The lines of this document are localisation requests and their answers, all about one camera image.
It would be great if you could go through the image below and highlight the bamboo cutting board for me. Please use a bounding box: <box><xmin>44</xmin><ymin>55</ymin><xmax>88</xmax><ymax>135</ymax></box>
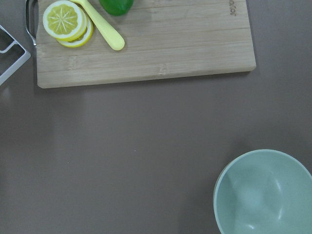
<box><xmin>35</xmin><ymin>0</ymin><xmax>256</xmax><ymax>88</ymax></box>

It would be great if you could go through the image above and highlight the lemon slice top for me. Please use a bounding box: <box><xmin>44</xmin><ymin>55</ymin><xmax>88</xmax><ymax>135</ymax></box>
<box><xmin>42</xmin><ymin>0</ymin><xmax>87</xmax><ymax>41</ymax></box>

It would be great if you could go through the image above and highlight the green bowl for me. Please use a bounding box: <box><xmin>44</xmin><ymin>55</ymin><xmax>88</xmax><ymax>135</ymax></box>
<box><xmin>213</xmin><ymin>149</ymin><xmax>312</xmax><ymax>234</ymax></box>

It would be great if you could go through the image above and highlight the lemon slice bottom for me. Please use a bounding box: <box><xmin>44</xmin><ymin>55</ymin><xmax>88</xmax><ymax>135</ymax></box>
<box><xmin>56</xmin><ymin>17</ymin><xmax>94</xmax><ymax>48</ymax></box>

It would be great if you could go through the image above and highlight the green lime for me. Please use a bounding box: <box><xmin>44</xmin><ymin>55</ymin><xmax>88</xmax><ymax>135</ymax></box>
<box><xmin>99</xmin><ymin>0</ymin><xmax>134</xmax><ymax>16</ymax></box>

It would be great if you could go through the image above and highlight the lemon slice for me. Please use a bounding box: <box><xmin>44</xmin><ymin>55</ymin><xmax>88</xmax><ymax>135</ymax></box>
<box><xmin>56</xmin><ymin>17</ymin><xmax>94</xmax><ymax>48</ymax></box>
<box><xmin>42</xmin><ymin>0</ymin><xmax>87</xmax><ymax>41</ymax></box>

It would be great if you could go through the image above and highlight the yellow plastic knife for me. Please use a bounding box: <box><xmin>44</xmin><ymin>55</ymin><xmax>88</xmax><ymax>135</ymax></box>
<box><xmin>71</xmin><ymin>0</ymin><xmax>125</xmax><ymax>51</ymax></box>

